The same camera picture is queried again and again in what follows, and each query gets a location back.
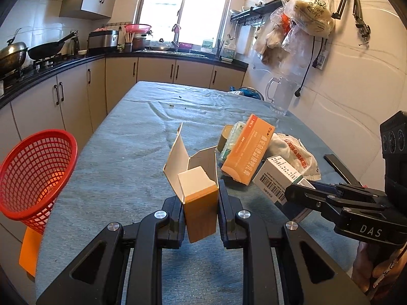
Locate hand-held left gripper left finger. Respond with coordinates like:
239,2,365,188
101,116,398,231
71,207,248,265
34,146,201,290
36,195,186,305

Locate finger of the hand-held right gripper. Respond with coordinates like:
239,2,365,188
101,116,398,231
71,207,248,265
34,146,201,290
284,182,386,227
324,154,364,185

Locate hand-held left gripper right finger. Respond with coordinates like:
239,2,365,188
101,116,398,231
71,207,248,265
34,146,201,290
218,179,371,305

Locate orange carton box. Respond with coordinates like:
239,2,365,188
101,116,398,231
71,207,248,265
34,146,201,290
163,122,220,245

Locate white barcoded medicine box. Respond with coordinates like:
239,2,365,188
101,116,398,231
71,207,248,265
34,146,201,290
253,155,315,206

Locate red plastic mesh basket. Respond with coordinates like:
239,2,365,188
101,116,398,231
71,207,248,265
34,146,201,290
0,129,79,235

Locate person's right hand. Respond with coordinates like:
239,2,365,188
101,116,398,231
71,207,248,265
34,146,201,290
351,241,407,293

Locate white red-printed plastic bag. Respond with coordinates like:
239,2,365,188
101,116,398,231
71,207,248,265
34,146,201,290
269,132,322,181

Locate orange medicine box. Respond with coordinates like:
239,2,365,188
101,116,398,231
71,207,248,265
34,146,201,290
221,114,275,185

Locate blue tablecloth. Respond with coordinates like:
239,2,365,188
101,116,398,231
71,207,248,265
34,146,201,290
35,81,360,305

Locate green white packet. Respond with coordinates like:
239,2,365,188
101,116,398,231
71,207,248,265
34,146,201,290
220,121,247,161

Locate clear glass pitcher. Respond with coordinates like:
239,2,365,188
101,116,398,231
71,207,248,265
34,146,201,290
265,76,299,116

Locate blue plastic bag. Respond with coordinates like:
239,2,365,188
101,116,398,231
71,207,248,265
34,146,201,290
229,86,264,100

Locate clear hanging plastic bags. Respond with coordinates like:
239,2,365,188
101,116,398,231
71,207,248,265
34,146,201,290
254,5,315,70

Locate orange paper sheet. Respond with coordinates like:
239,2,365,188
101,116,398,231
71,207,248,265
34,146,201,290
18,227,43,277

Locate beige lower cabinets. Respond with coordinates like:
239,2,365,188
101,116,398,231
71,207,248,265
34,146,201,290
0,55,247,261

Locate plastic bag of bread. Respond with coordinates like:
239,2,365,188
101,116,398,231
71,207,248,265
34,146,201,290
283,0,336,37

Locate white cutting board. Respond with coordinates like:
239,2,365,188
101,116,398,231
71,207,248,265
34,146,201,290
237,25,255,55

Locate black kitchen countertop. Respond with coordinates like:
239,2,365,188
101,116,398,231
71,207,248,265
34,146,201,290
0,49,249,110

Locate glass pot lid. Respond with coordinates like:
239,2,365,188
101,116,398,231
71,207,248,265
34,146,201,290
149,38,172,51

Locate silver rice cooker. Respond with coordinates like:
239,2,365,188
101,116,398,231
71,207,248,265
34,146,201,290
87,29,120,54

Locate red plastic colander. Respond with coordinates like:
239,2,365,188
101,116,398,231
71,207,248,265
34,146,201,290
124,23,152,34

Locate gas stove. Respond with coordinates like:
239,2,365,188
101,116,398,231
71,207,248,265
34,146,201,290
0,54,86,81

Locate black wok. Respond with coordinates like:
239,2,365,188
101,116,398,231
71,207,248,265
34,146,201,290
27,31,79,60

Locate kitchen window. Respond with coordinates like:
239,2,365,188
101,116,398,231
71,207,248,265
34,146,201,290
134,0,230,53

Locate steel wok with lid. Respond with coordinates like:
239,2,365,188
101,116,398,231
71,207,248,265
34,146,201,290
0,28,28,73

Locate black power cable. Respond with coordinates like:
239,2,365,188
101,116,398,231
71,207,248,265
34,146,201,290
294,36,322,98

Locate wall power socket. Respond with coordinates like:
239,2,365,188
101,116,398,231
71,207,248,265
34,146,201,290
313,49,328,70

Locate black wall shelf rack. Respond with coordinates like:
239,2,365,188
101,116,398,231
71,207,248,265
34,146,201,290
229,0,283,24

